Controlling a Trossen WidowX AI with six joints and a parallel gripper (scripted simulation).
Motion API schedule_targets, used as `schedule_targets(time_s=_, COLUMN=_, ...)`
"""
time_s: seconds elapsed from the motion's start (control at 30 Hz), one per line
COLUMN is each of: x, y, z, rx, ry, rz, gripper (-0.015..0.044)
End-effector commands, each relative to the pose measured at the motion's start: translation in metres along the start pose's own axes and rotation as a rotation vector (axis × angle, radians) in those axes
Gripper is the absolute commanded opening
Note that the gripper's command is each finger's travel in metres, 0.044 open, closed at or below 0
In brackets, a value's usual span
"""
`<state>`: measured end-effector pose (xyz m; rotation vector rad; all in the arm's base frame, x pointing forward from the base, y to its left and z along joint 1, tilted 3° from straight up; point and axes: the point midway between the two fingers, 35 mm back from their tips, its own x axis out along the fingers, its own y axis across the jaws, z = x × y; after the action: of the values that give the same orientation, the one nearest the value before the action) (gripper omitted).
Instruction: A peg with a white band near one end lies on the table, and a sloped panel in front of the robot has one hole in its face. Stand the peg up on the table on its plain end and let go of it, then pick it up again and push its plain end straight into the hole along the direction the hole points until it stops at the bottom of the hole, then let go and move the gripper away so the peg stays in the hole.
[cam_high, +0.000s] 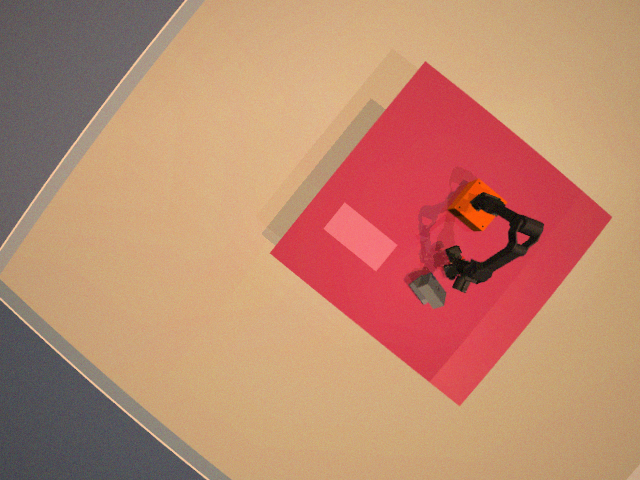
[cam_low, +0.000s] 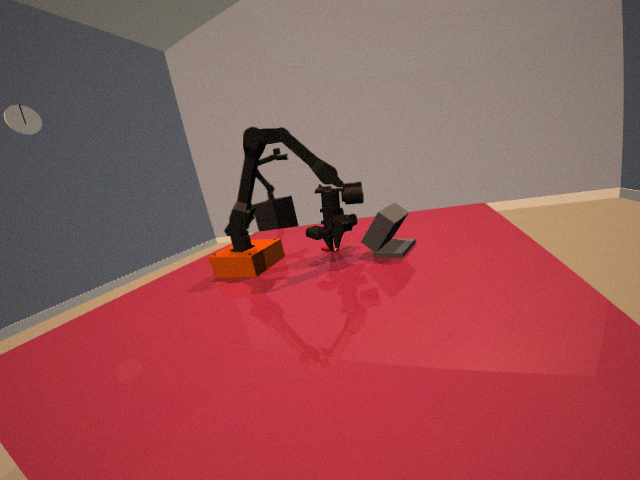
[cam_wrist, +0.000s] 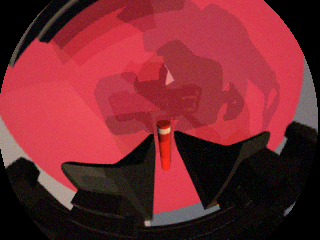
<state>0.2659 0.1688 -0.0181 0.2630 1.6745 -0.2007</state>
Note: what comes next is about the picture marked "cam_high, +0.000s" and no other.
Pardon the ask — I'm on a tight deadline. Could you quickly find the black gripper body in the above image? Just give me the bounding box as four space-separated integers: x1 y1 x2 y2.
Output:
445 245 470 274

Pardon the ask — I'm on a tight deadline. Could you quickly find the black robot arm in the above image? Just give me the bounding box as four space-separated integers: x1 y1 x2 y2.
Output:
444 192 544 293

